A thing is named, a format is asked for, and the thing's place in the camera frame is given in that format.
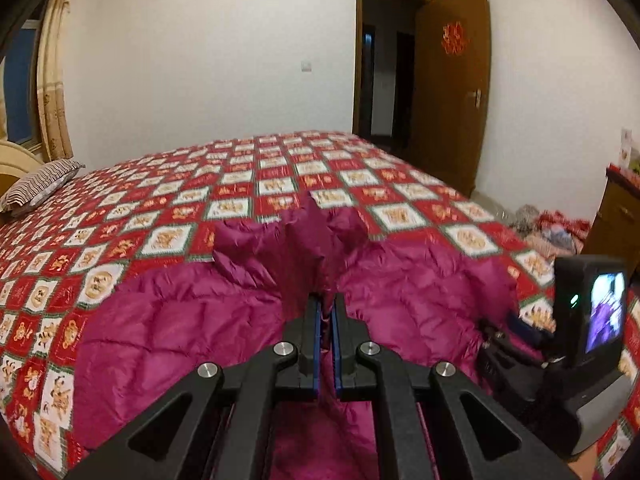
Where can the brown wooden door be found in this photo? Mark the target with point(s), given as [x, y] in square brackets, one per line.
[450, 120]

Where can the striped pillow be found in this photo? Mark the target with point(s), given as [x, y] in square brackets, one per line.
[40, 185]

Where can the red paper door decoration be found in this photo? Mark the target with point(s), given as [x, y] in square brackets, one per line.
[452, 37]

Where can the window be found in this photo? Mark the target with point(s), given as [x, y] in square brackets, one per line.
[20, 85]

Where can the clutter on cabinet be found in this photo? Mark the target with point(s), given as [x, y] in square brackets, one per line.
[629, 152]

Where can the brown door frame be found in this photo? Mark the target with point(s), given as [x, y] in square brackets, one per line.
[357, 60]

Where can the red printed bedspread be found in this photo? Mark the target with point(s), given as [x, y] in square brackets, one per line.
[150, 210]

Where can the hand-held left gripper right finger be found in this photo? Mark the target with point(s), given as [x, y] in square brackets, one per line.
[336, 345]

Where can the beige patterned curtain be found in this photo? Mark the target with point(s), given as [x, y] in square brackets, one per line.
[52, 85]

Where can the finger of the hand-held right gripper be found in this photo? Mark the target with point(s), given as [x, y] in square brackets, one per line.
[522, 327]

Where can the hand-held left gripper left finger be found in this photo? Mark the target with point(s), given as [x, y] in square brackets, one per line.
[315, 345]

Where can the pile of clothes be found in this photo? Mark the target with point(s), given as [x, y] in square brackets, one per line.
[550, 230]

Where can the magenta down jacket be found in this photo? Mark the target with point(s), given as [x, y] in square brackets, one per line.
[175, 335]

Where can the brown wooden cabinet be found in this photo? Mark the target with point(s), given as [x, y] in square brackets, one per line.
[615, 220]

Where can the cream wooden headboard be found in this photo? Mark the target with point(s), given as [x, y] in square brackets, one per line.
[15, 160]

